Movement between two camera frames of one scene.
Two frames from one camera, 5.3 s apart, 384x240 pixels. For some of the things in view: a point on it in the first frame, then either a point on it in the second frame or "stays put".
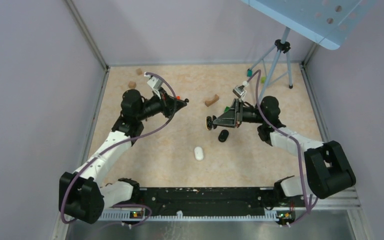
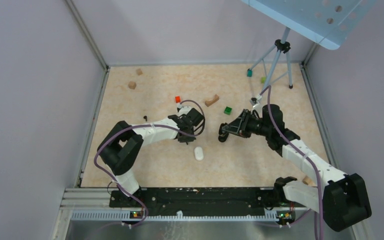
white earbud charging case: [198, 153] stays put
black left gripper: [171, 105] to [189, 138]
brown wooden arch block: [209, 102] stays put
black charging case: [209, 121] to [221, 131]
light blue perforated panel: [328, 22] stays put
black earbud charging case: [223, 135] stays put
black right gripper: [233, 117] to [239, 126]
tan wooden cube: [132, 85] stays put
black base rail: [208, 200] stays put
